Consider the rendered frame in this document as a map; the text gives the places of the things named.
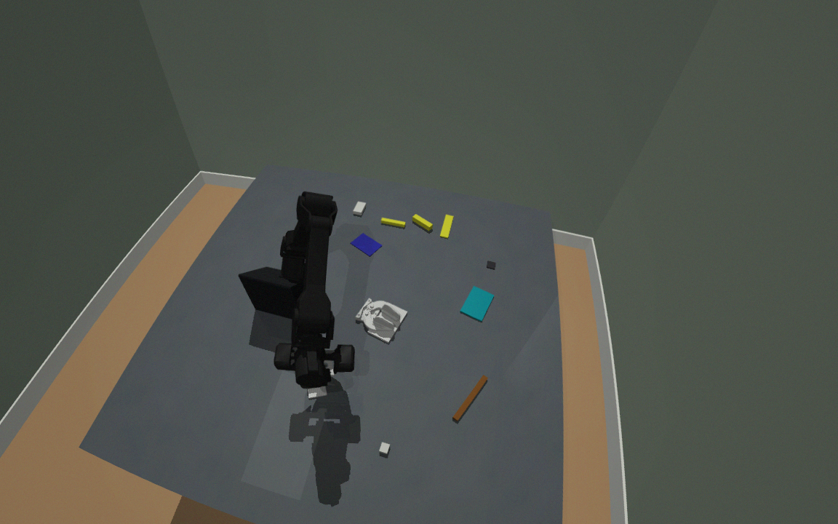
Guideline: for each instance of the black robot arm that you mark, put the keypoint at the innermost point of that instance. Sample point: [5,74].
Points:
[305,256]

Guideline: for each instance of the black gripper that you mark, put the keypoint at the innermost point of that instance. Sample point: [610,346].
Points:
[342,356]

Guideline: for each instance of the brown flat bar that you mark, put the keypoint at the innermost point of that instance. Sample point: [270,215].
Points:
[470,398]

